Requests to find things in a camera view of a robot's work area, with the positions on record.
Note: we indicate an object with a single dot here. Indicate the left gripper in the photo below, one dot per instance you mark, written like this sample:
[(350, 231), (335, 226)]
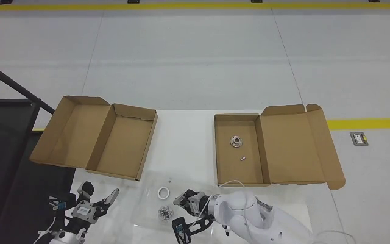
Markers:
[(83, 212)]

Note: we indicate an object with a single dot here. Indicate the grey floor outlet plate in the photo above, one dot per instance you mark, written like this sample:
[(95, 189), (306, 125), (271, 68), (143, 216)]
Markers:
[(359, 138)]

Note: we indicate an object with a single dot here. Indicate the round metal bearing part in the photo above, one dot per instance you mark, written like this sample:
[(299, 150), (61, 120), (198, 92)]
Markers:
[(165, 213)]

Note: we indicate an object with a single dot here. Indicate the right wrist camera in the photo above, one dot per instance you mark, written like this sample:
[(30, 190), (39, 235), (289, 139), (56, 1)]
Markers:
[(190, 227)]

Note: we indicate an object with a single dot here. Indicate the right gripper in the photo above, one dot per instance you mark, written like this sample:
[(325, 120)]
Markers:
[(201, 203)]

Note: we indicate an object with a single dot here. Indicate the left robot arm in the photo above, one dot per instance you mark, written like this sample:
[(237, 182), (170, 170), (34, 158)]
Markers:
[(65, 238)]

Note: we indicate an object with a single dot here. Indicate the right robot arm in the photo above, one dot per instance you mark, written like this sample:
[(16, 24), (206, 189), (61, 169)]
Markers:
[(256, 219)]

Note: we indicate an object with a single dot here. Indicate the shallow cardboard box with tabbed lid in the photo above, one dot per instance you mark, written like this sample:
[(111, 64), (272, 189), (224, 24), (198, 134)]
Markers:
[(289, 146)]

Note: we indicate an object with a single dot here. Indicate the small metal pin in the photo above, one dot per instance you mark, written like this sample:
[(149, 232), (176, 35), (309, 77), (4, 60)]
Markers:
[(242, 158)]

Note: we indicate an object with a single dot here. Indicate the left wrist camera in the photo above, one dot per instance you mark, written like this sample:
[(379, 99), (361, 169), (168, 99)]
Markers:
[(62, 205)]

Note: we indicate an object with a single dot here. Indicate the deep clear plastic tray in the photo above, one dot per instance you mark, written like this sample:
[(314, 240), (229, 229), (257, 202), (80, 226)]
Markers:
[(146, 213)]

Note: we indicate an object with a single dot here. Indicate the dark mesh fence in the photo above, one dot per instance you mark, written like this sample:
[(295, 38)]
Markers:
[(18, 170)]

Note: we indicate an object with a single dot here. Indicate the round metal flange hub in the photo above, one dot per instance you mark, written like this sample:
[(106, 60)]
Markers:
[(236, 141)]

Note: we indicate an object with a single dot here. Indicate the shallow cardboard box with plain lid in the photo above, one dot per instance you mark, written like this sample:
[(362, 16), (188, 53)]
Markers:
[(91, 137)]

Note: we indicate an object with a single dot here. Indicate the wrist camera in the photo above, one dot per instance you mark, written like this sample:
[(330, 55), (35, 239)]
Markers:
[(62, 205), (190, 227)]

